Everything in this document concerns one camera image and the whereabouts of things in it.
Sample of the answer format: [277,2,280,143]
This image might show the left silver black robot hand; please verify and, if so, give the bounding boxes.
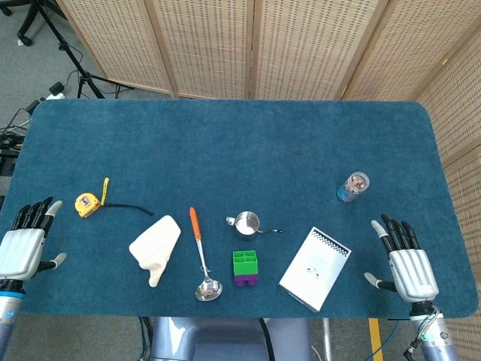
[0,196,68,283]

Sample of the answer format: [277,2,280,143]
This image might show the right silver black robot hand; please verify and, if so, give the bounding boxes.
[363,214,440,303]

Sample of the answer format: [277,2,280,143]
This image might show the yellow tape measure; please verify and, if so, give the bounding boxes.
[74,177,154,219]

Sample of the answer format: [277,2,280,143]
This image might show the white earbuds box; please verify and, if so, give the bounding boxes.
[277,226,353,313]

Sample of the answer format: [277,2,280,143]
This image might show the clear plastic snack jar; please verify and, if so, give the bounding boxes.
[337,171,371,205]

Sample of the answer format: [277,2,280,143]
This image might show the metal table leg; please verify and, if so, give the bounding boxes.
[322,318,334,361]

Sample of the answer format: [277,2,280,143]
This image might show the cream folded cloth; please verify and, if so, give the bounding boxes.
[129,214,182,288]

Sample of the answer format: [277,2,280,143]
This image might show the green and purple toy block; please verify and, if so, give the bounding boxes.
[231,250,261,289]

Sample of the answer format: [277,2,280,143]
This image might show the stainless steel spouted pitcher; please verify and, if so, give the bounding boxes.
[225,211,285,242]

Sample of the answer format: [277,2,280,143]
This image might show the blue-grey robot torso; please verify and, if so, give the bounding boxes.
[150,317,313,361]

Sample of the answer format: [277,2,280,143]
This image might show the black tripod stand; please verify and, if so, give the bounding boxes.
[35,0,135,99]

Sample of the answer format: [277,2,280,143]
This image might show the blue felt table cover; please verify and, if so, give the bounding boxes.
[0,98,480,320]

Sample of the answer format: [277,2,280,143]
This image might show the black office chair base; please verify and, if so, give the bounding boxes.
[0,0,38,47]

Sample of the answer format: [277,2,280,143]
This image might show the wicker folding screen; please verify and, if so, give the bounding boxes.
[56,0,481,361]

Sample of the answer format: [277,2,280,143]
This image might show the floor cable bundle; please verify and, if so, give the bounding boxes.
[0,108,31,177]

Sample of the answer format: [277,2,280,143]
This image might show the steel ladle orange handle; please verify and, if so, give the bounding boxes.
[189,206,224,302]

